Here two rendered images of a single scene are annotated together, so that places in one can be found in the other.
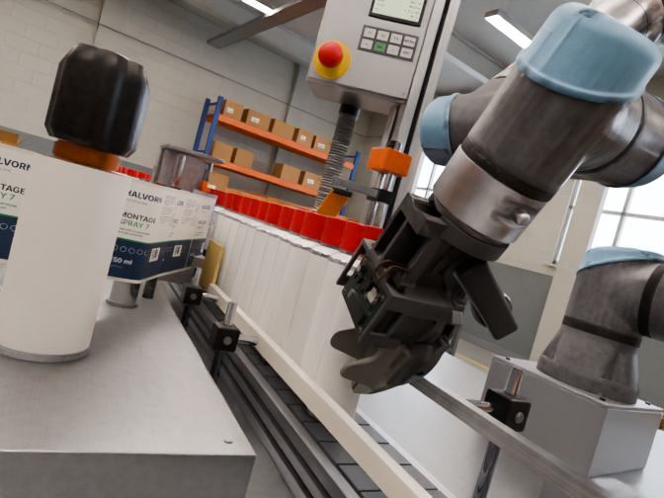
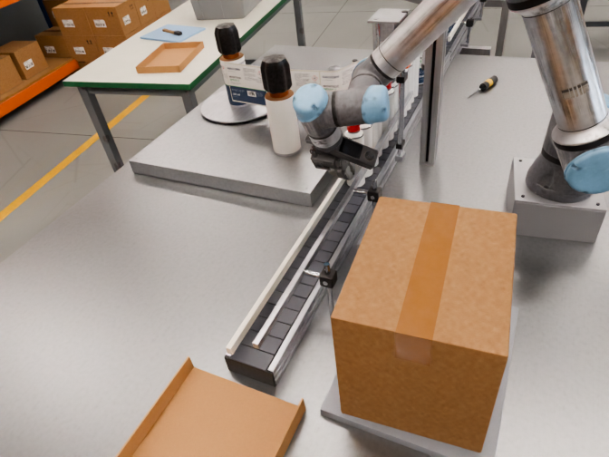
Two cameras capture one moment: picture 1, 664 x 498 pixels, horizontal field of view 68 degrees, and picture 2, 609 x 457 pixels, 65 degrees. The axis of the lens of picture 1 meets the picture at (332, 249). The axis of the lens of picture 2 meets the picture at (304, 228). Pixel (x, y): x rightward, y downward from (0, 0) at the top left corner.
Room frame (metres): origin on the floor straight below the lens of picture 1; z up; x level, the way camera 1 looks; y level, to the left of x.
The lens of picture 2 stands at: (-0.22, -0.89, 1.66)
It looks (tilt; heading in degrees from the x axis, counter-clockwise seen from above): 40 degrees down; 58
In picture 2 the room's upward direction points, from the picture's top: 8 degrees counter-clockwise
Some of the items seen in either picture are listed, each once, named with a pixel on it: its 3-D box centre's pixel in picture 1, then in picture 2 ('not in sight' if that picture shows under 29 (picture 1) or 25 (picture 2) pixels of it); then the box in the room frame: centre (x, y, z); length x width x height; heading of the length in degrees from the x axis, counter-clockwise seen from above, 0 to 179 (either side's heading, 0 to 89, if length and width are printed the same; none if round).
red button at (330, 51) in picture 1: (330, 55); not in sight; (0.76, 0.08, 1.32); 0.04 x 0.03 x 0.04; 83
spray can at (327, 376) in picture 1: (355, 323); (354, 152); (0.51, -0.04, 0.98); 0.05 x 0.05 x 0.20
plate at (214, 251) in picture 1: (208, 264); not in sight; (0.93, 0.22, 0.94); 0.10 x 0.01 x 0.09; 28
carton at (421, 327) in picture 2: not in sight; (426, 316); (0.22, -0.54, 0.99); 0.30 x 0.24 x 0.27; 32
